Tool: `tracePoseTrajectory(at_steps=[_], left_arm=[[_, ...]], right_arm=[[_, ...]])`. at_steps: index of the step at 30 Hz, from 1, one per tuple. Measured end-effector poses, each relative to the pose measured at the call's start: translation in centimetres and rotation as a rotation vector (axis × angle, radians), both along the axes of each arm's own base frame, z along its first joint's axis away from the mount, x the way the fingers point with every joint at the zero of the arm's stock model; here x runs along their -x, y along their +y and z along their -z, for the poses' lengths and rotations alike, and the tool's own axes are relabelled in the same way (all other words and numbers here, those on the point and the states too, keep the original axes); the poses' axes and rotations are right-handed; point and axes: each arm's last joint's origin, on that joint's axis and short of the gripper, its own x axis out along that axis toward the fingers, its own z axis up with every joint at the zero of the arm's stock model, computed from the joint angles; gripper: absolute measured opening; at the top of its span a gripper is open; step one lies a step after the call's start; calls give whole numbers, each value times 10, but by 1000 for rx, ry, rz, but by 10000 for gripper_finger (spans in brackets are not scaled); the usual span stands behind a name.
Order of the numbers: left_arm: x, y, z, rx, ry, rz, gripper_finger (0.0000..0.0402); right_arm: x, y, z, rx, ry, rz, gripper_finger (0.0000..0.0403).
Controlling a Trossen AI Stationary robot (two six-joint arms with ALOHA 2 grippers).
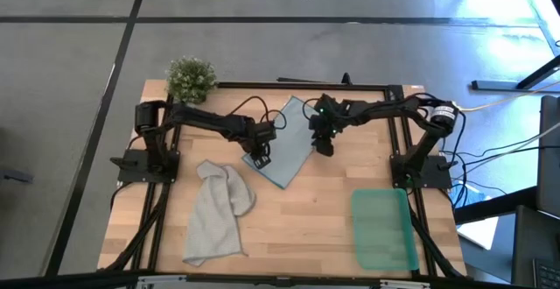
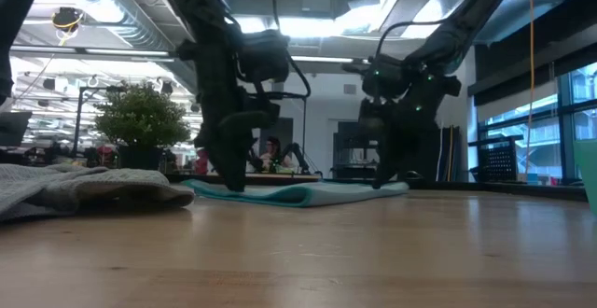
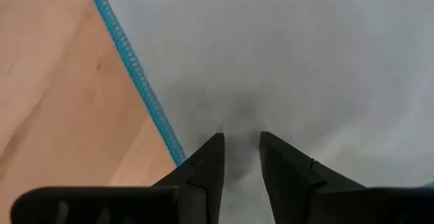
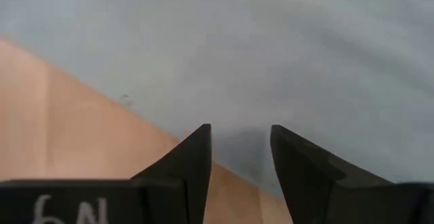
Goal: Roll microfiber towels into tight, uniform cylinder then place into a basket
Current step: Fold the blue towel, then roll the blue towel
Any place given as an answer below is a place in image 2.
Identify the green translucent plastic basket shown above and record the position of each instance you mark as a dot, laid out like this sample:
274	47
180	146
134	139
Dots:
588	172

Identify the red background object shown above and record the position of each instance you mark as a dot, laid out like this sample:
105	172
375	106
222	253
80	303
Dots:
202	161

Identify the grey waffle microfiber towel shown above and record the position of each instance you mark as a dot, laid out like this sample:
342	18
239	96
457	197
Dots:
70	182

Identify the black perforated panel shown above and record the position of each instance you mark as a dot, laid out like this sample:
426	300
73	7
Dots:
496	161

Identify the black background shelf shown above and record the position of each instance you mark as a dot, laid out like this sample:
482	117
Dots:
352	149

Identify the black background robot arm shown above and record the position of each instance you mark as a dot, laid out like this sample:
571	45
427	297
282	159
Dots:
296	154

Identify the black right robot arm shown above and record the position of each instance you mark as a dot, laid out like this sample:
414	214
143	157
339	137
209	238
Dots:
466	18

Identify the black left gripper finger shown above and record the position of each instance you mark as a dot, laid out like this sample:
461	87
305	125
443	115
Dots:
205	142
238	154

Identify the dark laptop screen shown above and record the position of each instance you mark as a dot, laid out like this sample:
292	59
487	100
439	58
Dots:
14	128

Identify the person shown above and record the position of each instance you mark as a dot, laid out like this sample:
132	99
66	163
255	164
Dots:
274	151

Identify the small green potted plant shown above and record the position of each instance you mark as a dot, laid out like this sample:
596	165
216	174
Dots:
140	116

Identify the black pole stand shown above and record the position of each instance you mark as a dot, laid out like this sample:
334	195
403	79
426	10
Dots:
79	121

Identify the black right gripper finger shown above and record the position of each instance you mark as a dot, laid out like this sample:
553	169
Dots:
406	149
370	121

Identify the light blue microfiber towel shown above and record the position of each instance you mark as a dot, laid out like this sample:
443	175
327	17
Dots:
303	196

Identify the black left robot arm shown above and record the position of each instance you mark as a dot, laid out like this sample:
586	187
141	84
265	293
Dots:
200	18

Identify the black aluminium table frame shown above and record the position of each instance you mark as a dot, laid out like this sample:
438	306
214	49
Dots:
490	187

